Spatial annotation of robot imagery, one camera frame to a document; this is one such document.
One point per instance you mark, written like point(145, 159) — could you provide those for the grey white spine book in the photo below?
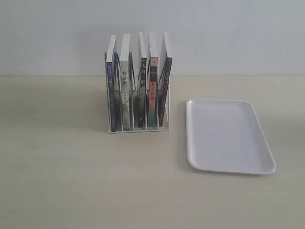
point(124, 80)

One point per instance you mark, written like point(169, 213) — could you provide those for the black book white title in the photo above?
point(141, 90)

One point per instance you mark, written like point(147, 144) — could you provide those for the red and teal spine book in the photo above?
point(153, 75)

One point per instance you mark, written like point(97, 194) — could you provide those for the white plastic tray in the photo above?
point(225, 136)

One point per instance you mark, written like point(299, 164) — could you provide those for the white wire book rack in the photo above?
point(133, 104)

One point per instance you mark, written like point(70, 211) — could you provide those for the dark maroon spine book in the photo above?
point(165, 71)

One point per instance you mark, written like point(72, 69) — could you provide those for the blue book with orange arc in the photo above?
point(110, 56)

